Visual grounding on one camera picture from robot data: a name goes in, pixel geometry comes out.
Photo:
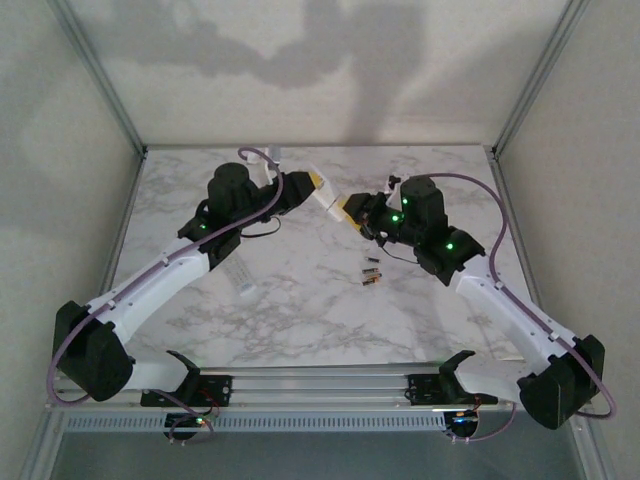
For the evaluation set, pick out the small white remote control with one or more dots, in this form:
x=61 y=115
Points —
x=327 y=196

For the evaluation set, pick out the long white remote control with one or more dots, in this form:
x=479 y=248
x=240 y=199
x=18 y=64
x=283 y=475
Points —
x=241 y=277

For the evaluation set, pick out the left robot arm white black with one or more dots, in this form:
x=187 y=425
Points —
x=150 y=290

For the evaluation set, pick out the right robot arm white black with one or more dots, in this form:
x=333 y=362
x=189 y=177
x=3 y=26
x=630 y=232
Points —
x=505 y=305

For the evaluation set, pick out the aluminium table side rail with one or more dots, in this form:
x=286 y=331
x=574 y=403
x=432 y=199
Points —
x=517 y=230
x=125 y=225

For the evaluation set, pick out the aluminium mounting rail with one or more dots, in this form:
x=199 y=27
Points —
x=320 y=385

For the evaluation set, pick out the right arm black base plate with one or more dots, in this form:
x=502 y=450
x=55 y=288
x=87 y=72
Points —
x=422 y=387

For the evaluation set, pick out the aluminium frame post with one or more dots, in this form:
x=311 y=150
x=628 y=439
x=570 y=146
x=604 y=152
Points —
x=100 y=75
x=536 y=75

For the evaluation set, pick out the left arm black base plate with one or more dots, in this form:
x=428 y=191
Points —
x=220 y=387

